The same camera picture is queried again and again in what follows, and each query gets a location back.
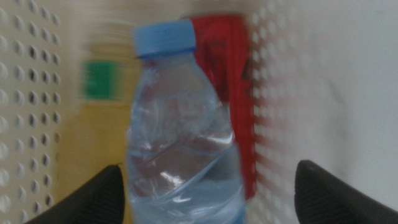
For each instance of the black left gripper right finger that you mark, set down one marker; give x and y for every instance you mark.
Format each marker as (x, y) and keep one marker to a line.
(323, 202)

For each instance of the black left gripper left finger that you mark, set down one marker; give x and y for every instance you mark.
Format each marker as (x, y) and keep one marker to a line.
(99, 202)

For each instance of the yellow tea bottle white cap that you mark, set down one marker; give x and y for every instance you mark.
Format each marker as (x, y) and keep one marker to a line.
(96, 140)

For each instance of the clear water bottle blue cap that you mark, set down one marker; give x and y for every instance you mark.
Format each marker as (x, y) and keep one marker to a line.
(180, 130)

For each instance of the red soda can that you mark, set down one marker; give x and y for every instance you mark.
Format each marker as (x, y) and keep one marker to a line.
(227, 62)

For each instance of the white perforated plastic basket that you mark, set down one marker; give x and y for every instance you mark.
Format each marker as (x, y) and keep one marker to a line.
(18, 62)

